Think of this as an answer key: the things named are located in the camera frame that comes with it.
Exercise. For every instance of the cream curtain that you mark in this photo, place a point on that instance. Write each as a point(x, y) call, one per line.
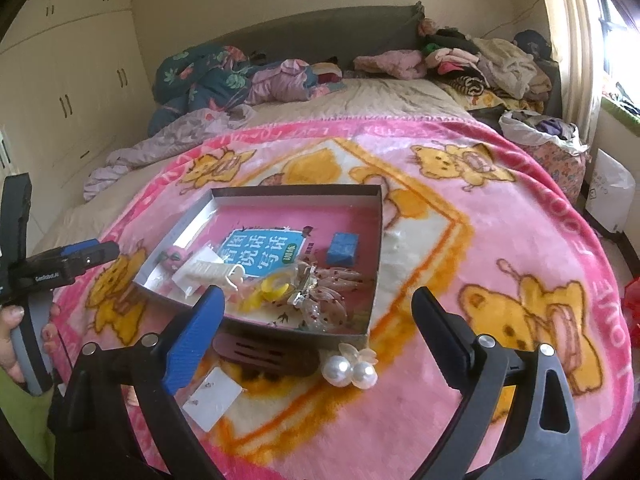
point(570, 35)

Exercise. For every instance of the pink and purple garment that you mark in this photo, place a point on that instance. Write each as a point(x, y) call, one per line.
point(285, 80)

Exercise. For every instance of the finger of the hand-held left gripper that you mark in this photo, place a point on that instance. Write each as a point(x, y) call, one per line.
point(17, 220)
point(100, 254)

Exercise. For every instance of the pink pompom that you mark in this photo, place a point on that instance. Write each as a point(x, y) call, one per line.
point(176, 258)

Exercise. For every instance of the red plastic item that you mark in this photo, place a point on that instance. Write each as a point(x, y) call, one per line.
point(634, 310)

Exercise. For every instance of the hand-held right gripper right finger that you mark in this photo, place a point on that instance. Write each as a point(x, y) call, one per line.
point(442, 340)

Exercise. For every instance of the dark blue floral quilt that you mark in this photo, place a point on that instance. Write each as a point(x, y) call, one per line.
point(205, 82)

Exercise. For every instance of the clear plastic packet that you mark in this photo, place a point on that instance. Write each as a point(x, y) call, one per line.
point(197, 285)

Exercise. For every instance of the pink folded garment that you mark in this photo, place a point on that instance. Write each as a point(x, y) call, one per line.
point(390, 62)

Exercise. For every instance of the lilac quilt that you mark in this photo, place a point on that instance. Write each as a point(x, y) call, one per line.
point(165, 135)

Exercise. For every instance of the small blue box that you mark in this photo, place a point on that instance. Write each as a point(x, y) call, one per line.
point(344, 249)

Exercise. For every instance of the green windowsill cloth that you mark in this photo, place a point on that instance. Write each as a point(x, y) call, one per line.
point(622, 110)

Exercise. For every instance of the white earring card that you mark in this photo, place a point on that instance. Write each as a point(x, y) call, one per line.
point(212, 400)

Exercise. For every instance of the cream wardrobe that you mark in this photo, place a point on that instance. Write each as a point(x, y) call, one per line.
point(70, 75)

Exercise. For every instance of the spotted translucent hair claw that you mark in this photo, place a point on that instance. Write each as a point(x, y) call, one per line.
point(350, 280)
point(325, 312)

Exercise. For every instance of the white plastic bag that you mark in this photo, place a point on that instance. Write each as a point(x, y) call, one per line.
point(610, 190)

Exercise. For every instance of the dark pink hair comb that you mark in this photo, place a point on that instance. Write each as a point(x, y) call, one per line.
point(265, 355)

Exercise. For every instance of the pile of clothes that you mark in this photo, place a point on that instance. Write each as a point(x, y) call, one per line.
point(500, 62)

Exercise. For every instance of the window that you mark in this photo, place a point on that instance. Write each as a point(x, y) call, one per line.
point(622, 40)

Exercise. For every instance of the bed with beige sheet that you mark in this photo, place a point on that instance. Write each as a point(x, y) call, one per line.
point(390, 95)

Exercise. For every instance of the pearl hair clip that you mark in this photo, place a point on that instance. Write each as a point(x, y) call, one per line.
point(350, 372)

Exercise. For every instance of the pink printed blanket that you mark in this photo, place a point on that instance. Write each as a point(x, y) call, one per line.
point(450, 260)

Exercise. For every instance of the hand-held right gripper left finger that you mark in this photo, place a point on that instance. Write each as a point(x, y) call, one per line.
point(192, 345)

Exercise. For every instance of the person's left hand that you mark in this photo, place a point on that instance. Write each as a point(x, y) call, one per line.
point(7, 340)

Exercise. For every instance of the cardboard box with pink inside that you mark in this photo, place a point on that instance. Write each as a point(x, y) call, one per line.
point(310, 215)

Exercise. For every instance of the white hair clip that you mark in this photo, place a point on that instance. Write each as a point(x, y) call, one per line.
point(207, 270)

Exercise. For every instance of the floral bag of clothes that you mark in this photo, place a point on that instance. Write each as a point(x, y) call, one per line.
point(547, 145)

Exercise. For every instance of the grey bed headboard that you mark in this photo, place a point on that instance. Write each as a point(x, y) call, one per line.
point(325, 30)

